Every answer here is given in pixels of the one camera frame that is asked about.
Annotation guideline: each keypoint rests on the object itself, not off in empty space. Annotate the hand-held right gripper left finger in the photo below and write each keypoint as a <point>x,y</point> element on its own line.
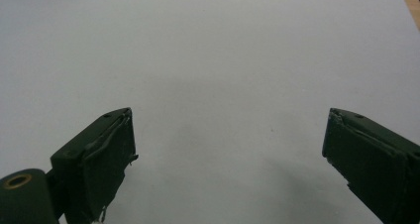
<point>95,161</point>

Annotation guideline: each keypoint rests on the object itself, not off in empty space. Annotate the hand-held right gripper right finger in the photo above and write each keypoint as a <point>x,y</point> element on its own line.
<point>373,158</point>

